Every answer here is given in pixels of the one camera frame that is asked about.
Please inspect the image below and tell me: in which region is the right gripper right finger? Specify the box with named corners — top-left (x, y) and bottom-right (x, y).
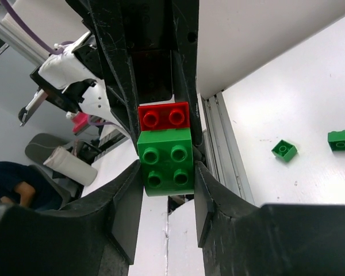
top-left (194, 162), bottom-right (345, 275)

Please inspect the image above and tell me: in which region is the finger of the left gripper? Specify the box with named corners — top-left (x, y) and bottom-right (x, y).
top-left (172, 1), bottom-right (202, 147)
top-left (67, 1), bottom-right (140, 147)

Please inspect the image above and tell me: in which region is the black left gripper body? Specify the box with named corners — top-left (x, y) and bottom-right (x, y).
top-left (120, 0), bottom-right (174, 104)

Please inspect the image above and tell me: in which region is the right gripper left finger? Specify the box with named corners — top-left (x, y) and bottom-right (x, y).
top-left (0, 161), bottom-right (143, 275)

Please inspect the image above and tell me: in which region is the red rounded lego brick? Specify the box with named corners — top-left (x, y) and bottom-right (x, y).
top-left (138, 102), bottom-right (190, 131)

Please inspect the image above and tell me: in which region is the green square lego brick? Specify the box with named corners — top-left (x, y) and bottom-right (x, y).
top-left (137, 128), bottom-right (194, 197)

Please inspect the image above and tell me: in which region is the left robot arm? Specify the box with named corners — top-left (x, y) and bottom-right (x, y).
top-left (30, 1), bottom-right (202, 147)

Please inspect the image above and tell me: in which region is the person in dark shirt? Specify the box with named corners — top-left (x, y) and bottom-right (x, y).
top-left (0, 161), bottom-right (63, 211)

